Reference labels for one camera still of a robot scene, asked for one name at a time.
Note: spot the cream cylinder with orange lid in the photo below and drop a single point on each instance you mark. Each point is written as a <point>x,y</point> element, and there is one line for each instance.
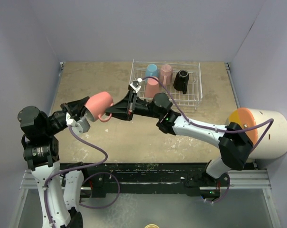
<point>274,143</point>

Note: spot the light pink mug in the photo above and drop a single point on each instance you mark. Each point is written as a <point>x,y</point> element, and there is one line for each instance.
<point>166,73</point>

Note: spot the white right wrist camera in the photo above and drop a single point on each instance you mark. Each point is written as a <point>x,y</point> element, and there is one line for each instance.
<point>135,85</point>

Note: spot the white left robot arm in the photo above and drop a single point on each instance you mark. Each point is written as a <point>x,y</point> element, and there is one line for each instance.
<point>41,152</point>

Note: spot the black mug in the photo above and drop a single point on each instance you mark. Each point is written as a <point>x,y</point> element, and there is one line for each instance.
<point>181,81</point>

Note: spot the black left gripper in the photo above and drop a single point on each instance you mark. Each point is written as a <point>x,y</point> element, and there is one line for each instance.
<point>76,108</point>

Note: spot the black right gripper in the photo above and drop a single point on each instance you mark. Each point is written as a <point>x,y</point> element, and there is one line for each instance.
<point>121,110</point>

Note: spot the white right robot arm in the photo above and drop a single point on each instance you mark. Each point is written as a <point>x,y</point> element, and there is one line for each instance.
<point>233,143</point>

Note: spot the salmon pink mug with handle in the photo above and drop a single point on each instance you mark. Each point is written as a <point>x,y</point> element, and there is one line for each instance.
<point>96,107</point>

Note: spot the blue cup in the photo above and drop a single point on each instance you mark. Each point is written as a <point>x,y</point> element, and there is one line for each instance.
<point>152,70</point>

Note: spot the salmon pink cup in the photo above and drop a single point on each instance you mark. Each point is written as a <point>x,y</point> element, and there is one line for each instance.
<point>152,87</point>

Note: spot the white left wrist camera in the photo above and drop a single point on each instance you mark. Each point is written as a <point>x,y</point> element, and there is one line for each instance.
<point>78,127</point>

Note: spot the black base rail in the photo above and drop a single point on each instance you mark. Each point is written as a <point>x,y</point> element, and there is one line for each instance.
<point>152,178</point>

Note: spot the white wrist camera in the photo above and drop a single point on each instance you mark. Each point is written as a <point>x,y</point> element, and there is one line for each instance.
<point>78,127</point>
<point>135,85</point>

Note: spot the white wire dish rack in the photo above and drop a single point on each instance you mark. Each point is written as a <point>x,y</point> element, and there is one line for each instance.
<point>194,94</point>

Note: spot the yellow round object at bottom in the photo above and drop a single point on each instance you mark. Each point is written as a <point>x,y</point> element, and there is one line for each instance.
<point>151,226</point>

